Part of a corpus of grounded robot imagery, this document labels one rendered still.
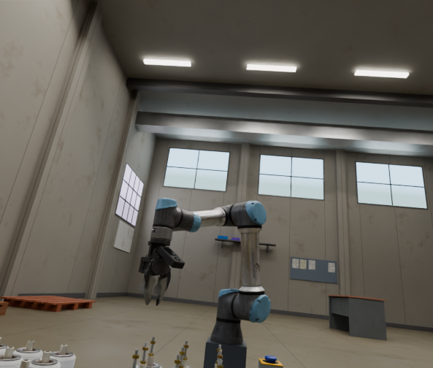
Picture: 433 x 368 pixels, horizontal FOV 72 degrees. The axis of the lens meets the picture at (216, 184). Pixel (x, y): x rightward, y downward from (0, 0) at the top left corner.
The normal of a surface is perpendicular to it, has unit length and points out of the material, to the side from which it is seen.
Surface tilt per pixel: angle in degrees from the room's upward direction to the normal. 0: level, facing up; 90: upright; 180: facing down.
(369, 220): 90
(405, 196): 90
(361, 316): 90
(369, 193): 90
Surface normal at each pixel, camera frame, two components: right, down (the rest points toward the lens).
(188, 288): -0.04, -0.33
